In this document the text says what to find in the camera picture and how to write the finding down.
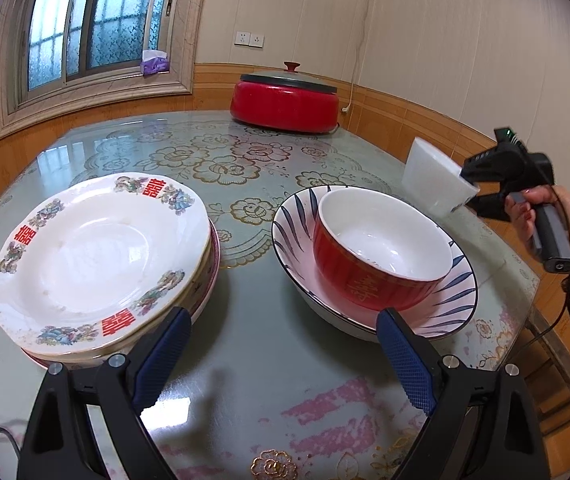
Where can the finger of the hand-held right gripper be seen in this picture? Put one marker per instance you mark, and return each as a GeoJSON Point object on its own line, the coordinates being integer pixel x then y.
{"type": "Point", "coordinates": [487, 206]}
{"type": "Point", "coordinates": [482, 167]}

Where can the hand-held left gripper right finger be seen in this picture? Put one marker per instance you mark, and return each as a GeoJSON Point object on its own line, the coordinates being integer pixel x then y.
{"type": "Point", "coordinates": [405, 360]}

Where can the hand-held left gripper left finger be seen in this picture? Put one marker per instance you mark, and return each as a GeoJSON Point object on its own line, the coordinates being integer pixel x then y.
{"type": "Point", "coordinates": [160, 355]}

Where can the small plain white bowl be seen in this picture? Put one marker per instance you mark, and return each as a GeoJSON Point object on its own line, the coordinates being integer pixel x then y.
{"type": "Point", "coordinates": [430, 175]}

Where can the pink rimmed plate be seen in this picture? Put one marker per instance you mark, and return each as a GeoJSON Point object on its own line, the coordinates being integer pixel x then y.
{"type": "Point", "coordinates": [205, 301]}

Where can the red bowl white inside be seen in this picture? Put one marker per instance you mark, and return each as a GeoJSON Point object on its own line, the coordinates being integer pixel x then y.
{"type": "Point", "coordinates": [355, 280]}

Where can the blue striped white bowl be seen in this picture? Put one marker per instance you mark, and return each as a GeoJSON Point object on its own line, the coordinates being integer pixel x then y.
{"type": "Point", "coordinates": [295, 220]}

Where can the wooden chair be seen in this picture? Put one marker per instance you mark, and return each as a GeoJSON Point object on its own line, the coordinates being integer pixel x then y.
{"type": "Point", "coordinates": [555, 390]}

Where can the red electric cooking pot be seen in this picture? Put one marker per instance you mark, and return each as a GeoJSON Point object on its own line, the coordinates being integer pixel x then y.
{"type": "Point", "coordinates": [285, 110]}

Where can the grey pot lid red knob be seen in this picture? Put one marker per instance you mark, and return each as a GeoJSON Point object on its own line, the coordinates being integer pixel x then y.
{"type": "Point", "coordinates": [290, 80]}

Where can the purple tissue box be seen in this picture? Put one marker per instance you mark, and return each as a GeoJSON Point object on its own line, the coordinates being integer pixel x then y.
{"type": "Point", "coordinates": [155, 64]}

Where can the window with patterned glass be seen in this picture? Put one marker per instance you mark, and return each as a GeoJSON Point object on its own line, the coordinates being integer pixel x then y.
{"type": "Point", "coordinates": [60, 25]}

